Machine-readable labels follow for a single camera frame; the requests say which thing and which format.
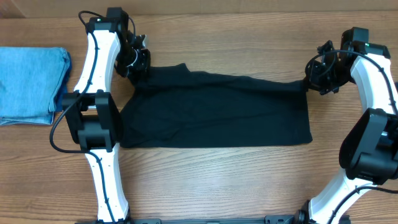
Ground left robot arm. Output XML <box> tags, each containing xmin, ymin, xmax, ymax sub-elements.
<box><xmin>60</xmin><ymin>7</ymin><xmax>150</xmax><ymax>223</ymax></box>

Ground folded light blue jeans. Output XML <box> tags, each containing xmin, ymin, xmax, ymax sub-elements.
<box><xmin>1</xmin><ymin>47</ymin><xmax>72</xmax><ymax>126</ymax></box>

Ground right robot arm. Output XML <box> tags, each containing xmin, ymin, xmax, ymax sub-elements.
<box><xmin>288</xmin><ymin>27</ymin><xmax>397</xmax><ymax>224</ymax></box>

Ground black garment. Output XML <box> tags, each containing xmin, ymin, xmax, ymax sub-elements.
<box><xmin>121</xmin><ymin>64</ymin><xmax>312</xmax><ymax>148</ymax></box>

